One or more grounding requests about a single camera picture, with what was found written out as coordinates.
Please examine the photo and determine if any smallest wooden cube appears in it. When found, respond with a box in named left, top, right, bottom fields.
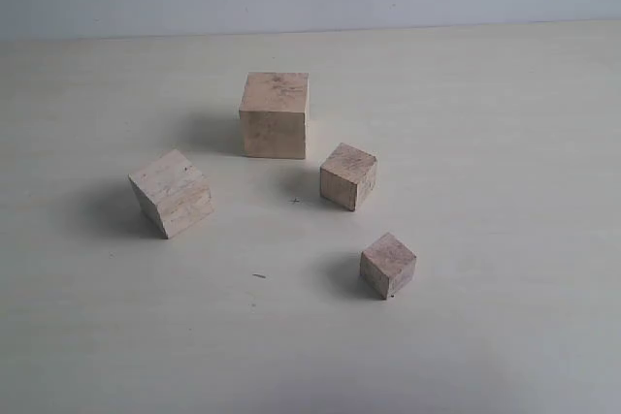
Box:
left=359, top=233, right=417, bottom=300

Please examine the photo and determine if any second largest wooden cube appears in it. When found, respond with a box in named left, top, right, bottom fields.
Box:
left=128, top=149, right=213, bottom=239

